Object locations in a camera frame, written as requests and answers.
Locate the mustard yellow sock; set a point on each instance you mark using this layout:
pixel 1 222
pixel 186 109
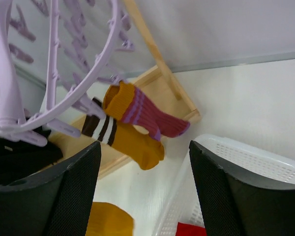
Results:
pixel 141 148

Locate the mustard sock brown cuff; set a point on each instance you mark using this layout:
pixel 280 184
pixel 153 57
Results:
pixel 107 219

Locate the white plastic basket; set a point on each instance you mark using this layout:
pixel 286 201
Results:
pixel 182 204

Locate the purple round clip hanger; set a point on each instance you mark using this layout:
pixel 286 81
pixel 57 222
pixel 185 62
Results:
pixel 14 126

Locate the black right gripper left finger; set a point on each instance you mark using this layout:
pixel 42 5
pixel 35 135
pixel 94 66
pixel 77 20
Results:
pixel 54 202

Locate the red sock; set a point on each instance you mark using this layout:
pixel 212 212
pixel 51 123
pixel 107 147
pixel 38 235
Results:
pixel 184 229

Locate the maroon purple striped sock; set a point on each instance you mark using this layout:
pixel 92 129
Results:
pixel 128 104

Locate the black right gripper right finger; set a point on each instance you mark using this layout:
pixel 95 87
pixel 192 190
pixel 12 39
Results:
pixel 237 202

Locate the black garment on hanger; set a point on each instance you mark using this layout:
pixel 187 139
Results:
pixel 21 159

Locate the wooden clothes rack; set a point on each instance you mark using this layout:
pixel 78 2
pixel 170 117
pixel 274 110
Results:
pixel 159 84

